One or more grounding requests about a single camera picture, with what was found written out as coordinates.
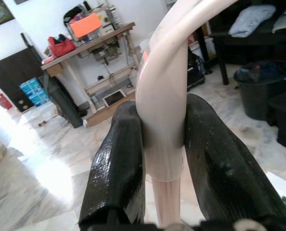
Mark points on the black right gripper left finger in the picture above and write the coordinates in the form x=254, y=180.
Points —
x=119, y=163

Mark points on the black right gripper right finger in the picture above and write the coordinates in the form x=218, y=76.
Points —
x=220, y=168

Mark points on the black floor bag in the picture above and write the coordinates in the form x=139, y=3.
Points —
x=194, y=74

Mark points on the brown cardboard plank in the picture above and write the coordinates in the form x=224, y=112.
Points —
x=97, y=119

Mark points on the white framed tablet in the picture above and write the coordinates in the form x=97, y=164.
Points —
x=114, y=98

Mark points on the printed paper sheet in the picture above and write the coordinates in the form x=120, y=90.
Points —
x=285, y=190

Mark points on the dark green folded bag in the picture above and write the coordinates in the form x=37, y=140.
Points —
x=63, y=106

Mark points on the black storage box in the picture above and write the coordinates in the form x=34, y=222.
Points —
x=285, y=120

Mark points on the black plastic bucket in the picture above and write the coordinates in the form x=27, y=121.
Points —
x=261, y=96

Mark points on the blue packaged box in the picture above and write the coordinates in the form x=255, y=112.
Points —
x=33, y=91

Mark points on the grey bench motor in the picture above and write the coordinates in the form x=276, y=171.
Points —
x=104, y=51

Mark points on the white bucket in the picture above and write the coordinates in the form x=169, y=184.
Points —
x=209, y=48

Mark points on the wooden workbench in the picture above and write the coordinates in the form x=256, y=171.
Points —
x=85, y=47

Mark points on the black table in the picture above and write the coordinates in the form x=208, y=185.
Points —
x=253, y=43

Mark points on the red bag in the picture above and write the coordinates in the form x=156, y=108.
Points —
x=61, y=47

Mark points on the red fire extinguisher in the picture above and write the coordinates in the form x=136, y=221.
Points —
x=3, y=99

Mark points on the orange paper sheet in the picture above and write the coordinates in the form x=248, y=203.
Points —
x=85, y=25

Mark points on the black cabinet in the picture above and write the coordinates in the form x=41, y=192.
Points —
x=10, y=69

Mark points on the grey machine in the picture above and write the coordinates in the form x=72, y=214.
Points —
x=109, y=20

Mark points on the black pole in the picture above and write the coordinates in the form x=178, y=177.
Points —
x=31, y=47

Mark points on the light blue folded cloth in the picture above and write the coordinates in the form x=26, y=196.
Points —
x=251, y=19

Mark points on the black bag with print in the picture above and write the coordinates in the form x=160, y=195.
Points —
x=73, y=12

